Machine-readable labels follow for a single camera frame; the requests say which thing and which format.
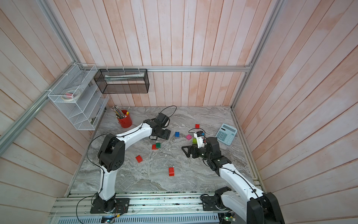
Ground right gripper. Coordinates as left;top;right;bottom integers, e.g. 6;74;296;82
183;143;213;162

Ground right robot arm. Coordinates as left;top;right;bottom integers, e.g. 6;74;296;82
181;136;285;224

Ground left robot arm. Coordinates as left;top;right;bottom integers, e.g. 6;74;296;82
94;118;171;213

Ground long red lego brick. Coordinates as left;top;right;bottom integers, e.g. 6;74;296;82
168;167;175;176

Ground red pen cup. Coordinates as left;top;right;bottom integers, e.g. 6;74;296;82
118;110;132;128

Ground grey calculator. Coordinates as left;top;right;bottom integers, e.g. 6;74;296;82
215;124;237;146

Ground pens in cup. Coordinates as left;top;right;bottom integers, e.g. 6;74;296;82
111;105;129;119

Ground black mesh basket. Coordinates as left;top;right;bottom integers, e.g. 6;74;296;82
94;68;150;94

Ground tape roll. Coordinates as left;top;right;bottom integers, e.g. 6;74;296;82
61;89;81;102

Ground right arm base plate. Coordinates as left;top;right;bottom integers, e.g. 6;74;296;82
200;194;231;211

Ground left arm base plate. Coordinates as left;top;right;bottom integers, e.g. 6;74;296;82
90;197;130;214

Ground white wire shelf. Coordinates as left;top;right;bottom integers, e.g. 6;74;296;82
48;63;109;131

